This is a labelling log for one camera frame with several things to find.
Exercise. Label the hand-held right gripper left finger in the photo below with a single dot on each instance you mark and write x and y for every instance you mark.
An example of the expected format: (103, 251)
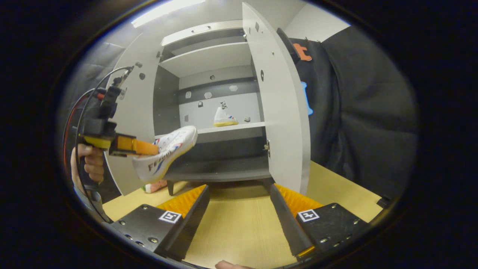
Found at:
(192, 224)

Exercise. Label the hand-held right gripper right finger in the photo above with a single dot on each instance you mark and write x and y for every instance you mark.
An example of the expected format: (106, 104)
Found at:
(285, 220)

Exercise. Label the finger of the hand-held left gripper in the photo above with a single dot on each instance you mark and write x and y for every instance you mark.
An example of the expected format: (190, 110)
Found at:
(138, 146)

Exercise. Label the white shoe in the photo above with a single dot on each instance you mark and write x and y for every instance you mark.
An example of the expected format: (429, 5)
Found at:
(224, 117)
(168, 149)

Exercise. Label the white cabinet door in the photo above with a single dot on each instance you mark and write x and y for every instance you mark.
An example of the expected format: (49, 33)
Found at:
(143, 112)
(280, 112)

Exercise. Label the white shoe cabinet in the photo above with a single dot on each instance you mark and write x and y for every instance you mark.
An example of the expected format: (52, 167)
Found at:
(209, 56)

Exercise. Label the watermelon slice toy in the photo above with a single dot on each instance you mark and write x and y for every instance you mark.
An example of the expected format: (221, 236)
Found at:
(155, 186)

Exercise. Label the black table clamp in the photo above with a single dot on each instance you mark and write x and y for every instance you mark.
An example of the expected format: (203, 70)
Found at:
(384, 202)

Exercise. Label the black backdrop cloth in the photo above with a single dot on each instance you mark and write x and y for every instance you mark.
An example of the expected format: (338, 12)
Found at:
(366, 112)

